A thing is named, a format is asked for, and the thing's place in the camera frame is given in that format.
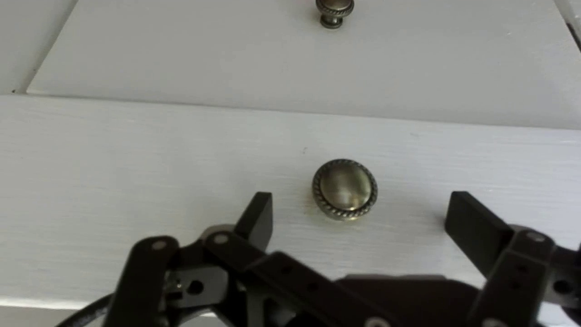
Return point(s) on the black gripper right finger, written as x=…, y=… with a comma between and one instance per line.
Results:
x=517, y=269

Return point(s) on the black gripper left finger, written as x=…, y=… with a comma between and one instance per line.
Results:
x=156, y=278

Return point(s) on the white drawer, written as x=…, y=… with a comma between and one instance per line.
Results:
x=150, y=187
x=241, y=54

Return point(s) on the brass drawer knob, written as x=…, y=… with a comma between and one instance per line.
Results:
x=344, y=189

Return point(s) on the small brass cabinet knob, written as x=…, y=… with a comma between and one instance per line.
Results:
x=334, y=11

